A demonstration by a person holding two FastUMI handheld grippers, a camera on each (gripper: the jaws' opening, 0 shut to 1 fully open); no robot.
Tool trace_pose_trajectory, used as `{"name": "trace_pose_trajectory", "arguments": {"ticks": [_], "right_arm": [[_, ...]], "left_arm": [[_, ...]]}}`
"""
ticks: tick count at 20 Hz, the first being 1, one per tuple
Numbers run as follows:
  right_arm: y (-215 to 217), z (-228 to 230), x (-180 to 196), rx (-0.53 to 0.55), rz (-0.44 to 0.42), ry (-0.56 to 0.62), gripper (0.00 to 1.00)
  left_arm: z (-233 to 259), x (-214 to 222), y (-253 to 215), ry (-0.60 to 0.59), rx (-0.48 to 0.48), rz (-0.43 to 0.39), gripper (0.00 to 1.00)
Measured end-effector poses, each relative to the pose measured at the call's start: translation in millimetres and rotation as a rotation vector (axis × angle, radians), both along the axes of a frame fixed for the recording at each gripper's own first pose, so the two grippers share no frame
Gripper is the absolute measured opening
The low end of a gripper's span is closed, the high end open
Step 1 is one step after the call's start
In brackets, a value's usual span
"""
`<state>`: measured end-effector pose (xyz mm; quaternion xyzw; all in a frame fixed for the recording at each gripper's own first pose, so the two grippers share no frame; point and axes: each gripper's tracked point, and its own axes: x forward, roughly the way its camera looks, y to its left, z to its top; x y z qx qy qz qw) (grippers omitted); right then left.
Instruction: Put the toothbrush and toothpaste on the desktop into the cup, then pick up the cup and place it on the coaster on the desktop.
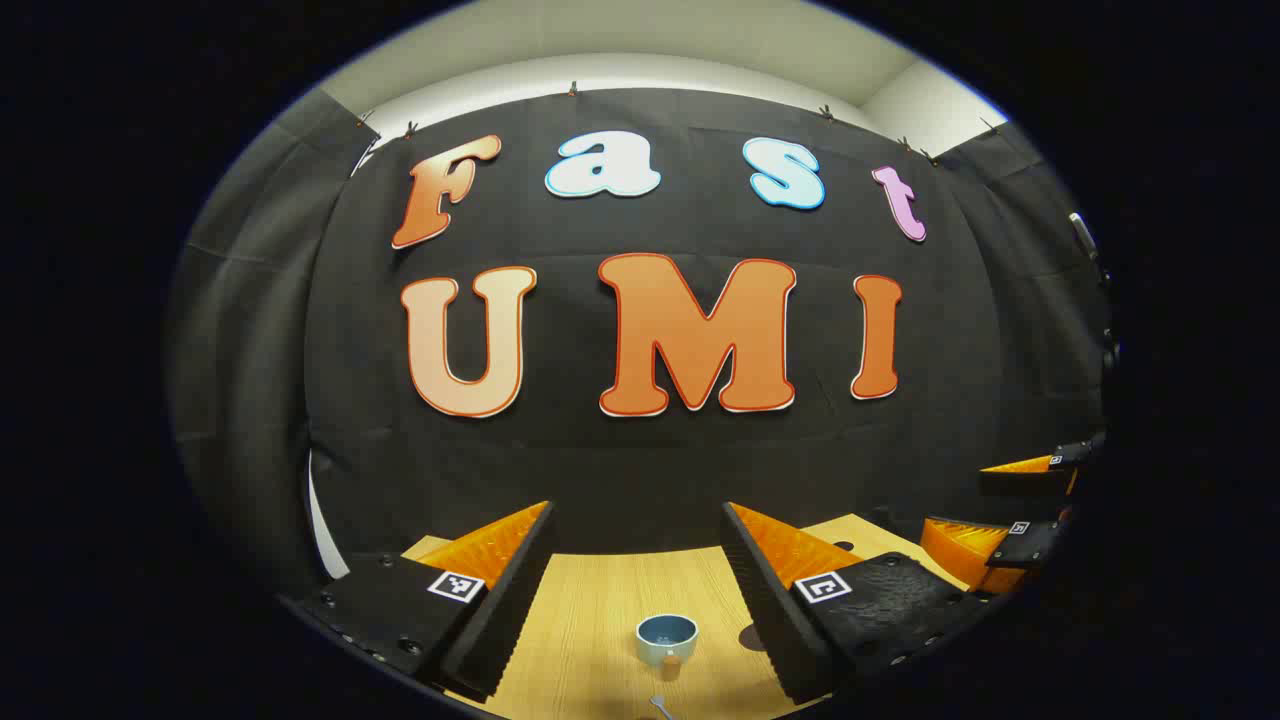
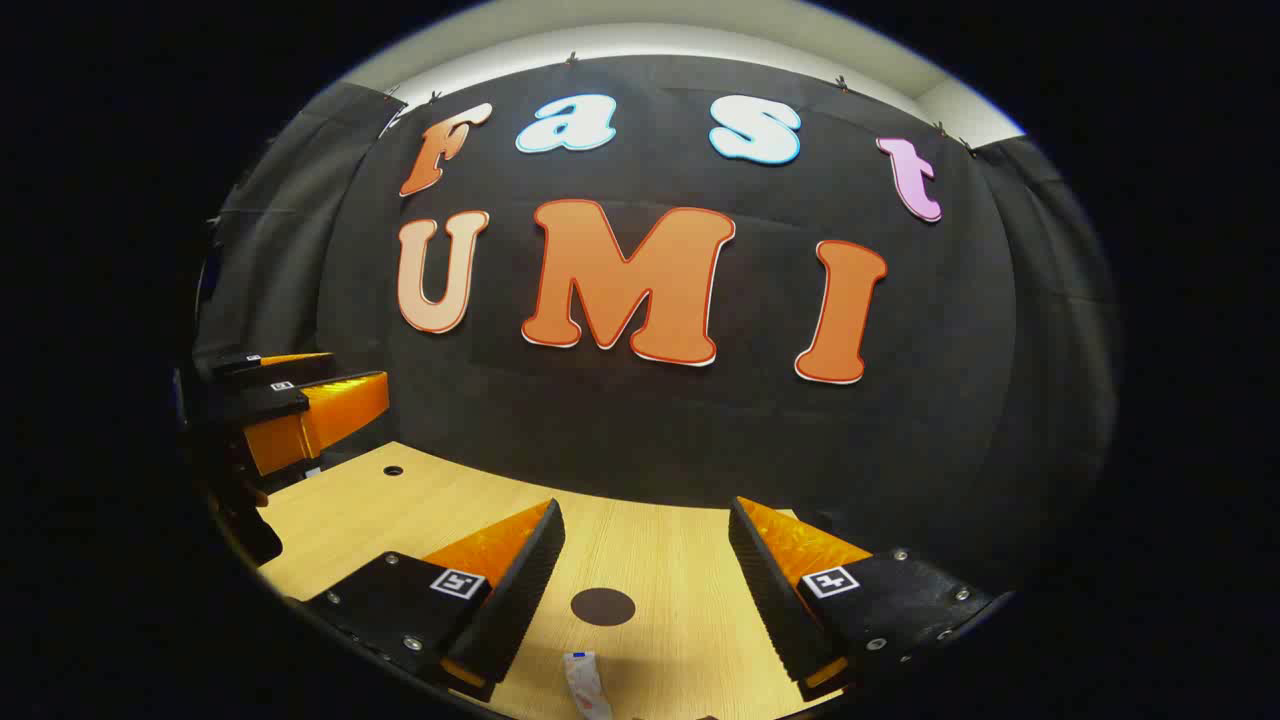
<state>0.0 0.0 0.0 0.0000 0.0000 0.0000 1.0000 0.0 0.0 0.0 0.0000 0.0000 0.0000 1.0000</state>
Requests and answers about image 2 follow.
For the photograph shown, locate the dark round coaster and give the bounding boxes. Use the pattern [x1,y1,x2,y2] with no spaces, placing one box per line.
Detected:
[570,587,637,628]

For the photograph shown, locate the white toothpaste tube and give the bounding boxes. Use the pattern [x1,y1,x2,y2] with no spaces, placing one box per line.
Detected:
[563,651,613,720]

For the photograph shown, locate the black backdrop cloth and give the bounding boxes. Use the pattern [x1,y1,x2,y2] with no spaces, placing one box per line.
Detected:
[195,55,1121,601]

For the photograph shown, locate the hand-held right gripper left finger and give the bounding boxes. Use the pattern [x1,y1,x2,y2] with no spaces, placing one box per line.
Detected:
[303,498,567,703]

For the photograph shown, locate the light wooden desktop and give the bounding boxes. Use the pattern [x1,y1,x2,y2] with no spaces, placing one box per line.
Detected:
[255,440,851,720]

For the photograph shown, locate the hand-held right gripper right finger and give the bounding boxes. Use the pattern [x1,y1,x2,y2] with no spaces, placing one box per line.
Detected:
[728,496,998,703]

